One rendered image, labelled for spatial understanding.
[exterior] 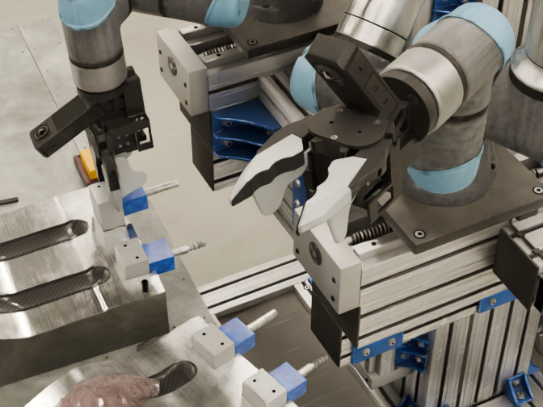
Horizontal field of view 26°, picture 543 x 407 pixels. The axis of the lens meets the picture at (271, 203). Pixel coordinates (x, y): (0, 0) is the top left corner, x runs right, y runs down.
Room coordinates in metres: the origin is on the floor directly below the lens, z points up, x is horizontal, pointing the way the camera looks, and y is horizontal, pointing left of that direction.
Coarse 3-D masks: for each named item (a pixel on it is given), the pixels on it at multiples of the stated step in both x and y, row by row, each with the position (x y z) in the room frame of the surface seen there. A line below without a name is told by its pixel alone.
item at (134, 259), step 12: (132, 240) 1.23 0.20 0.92; (120, 252) 1.20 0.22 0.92; (132, 252) 1.20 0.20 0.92; (144, 252) 1.20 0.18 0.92; (156, 252) 1.22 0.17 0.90; (168, 252) 1.22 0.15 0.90; (180, 252) 1.23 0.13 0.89; (120, 264) 1.19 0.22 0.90; (132, 264) 1.18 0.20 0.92; (144, 264) 1.19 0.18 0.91; (156, 264) 1.20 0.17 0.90; (168, 264) 1.20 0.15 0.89; (132, 276) 1.18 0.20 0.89
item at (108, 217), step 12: (96, 192) 1.30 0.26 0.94; (132, 192) 1.31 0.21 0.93; (144, 192) 1.31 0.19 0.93; (156, 192) 1.33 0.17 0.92; (96, 204) 1.28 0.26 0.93; (108, 204) 1.28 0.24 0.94; (132, 204) 1.30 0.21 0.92; (144, 204) 1.30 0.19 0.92; (96, 216) 1.30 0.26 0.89; (108, 216) 1.28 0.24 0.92; (120, 216) 1.29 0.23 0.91; (108, 228) 1.28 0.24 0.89
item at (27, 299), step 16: (64, 224) 1.29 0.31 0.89; (80, 224) 1.29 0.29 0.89; (16, 240) 1.26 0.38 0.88; (32, 240) 1.26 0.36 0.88; (48, 240) 1.26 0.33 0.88; (64, 240) 1.26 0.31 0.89; (0, 256) 1.23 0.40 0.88; (16, 256) 1.23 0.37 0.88; (80, 272) 1.19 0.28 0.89; (96, 272) 1.19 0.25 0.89; (32, 288) 1.16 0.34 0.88; (48, 288) 1.16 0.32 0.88; (64, 288) 1.16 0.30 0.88; (80, 288) 1.16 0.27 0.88; (0, 304) 1.13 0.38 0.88; (16, 304) 1.14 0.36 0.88; (32, 304) 1.14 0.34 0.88
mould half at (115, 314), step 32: (0, 224) 1.30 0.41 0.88; (32, 224) 1.29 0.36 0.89; (96, 224) 1.29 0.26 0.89; (128, 224) 1.29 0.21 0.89; (32, 256) 1.23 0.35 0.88; (64, 256) 1.22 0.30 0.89; (96, 256) 1.22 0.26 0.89; (0, 288) 1.16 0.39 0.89; (96, 288) 1.16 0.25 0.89; (128, 288) 1.16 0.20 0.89; (160, 288) 1.16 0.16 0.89; (0, 320) 1.09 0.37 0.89; (32, 320) 1.10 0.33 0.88; (64, 320) 1.10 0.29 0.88; (96, 320) 1.11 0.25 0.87; (128, 320) 1.13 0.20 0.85; (160, 320) 1.15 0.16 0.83; (0, 352) 1.05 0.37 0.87; (32, 352) 1.07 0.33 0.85; (64, 352) 1.09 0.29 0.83; (96, 352) 1.11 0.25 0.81; (0, 384) 1.05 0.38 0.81
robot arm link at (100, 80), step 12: (120, 60) 1.31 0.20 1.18; (72, 72) 1.30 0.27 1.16; (84, 72) 1.29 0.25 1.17; (96, 72) 1.28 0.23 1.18; (108, 72) 1.29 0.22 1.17; (120, 72) 1.30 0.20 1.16; (84, 84) 1.29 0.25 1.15; (96, 84) 1.28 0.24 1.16; (108, 84) 1.29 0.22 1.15; (120, 84) 1.31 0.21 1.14
